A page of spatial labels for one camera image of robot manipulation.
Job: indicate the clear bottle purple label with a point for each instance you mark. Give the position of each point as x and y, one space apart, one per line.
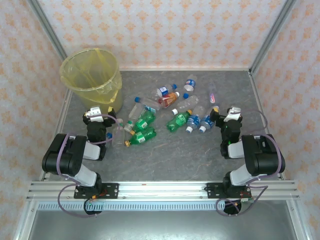
212 95

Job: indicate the plain clear plastic bottle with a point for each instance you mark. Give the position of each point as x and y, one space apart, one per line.
118 135

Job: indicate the green plastic bottle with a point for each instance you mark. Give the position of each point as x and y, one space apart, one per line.
177 122
143 121
142 137

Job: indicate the clear bottle round blue logo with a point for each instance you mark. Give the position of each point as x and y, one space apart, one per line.
190 82

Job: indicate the long clear bottle blue cap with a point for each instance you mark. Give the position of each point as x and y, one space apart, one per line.
150 102

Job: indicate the red label bottle white cap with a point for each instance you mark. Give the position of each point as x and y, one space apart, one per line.
168 100

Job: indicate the clear bottle blue white label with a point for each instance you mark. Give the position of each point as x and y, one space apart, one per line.
163 90

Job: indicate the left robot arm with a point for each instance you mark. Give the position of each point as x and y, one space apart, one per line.
62 155

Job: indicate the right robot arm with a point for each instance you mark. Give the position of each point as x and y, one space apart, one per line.
262 160

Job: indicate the yellow plastic bin liner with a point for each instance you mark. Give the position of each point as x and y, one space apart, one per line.
87 72

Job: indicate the small green circuit board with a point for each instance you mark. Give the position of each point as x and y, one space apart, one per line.
247 200

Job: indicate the grey metal panel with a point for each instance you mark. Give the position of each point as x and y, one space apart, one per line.
162 225

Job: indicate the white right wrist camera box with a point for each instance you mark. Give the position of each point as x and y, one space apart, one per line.
232 113

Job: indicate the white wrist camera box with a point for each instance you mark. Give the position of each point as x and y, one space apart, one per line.
232 113
95 115

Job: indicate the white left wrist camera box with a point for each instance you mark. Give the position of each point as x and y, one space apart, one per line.
95 115

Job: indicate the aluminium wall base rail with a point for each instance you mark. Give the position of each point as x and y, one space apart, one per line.
187 68

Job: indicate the aluminium corner post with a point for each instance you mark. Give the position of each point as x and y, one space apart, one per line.
48 27
277 27

